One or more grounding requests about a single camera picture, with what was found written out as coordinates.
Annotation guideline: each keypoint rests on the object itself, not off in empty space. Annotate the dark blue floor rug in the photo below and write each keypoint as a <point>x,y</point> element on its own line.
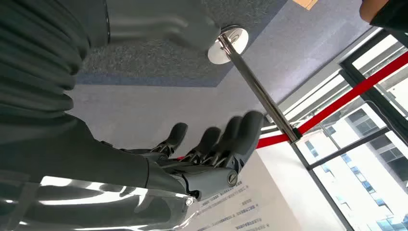
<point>143,60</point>

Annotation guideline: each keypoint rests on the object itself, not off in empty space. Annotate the person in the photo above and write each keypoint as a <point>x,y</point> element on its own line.
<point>392,16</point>

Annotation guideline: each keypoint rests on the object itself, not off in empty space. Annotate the white printed notice board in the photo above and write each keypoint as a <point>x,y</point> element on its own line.
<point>255,197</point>

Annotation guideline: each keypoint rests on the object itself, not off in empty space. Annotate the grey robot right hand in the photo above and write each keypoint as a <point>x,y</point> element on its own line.
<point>95,153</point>

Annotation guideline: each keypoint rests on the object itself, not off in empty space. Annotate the chrome stanchion post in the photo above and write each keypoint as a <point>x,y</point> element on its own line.
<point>255,86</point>

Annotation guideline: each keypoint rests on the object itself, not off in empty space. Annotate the red barrier belt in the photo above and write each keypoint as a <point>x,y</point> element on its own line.
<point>274,140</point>
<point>350,94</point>

